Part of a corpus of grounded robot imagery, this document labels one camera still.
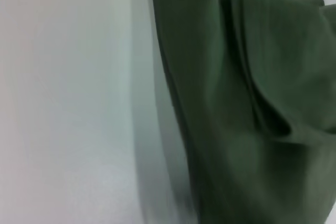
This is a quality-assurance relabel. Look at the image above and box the dark green printed t-shirt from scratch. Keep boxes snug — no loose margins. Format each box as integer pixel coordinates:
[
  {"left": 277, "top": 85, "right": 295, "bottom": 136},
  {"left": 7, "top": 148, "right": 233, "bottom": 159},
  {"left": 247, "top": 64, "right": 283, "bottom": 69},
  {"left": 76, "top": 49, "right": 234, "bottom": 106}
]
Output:
[{"left": 148, "top": 0, "right": 336, "bottom": 224}]

